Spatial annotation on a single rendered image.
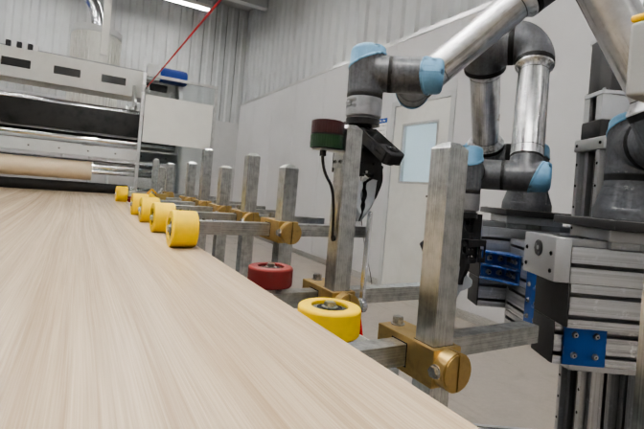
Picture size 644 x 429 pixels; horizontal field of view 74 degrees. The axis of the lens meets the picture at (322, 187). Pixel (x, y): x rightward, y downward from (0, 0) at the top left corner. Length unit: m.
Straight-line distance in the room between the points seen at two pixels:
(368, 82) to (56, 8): 9.36
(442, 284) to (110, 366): 0.39
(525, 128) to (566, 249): 0.32
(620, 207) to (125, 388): 0.97
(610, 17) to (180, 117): 2.76
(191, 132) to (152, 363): 2.93
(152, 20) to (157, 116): 6.99
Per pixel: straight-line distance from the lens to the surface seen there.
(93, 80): 3.54
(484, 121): 1.44
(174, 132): 3.25
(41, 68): 3.56
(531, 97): 1.21
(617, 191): 1.09
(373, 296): 0.90
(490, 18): 1.08
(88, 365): 0.40
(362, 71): 0.90
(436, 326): 0.60
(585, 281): 1.03
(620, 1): 1.00
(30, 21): 9.98
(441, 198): 0.58
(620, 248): 1.06
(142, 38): 10.03
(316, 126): 0.75
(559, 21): 3.91
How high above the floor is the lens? 1.05
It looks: level
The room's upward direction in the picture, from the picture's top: 5 degrees clockwise
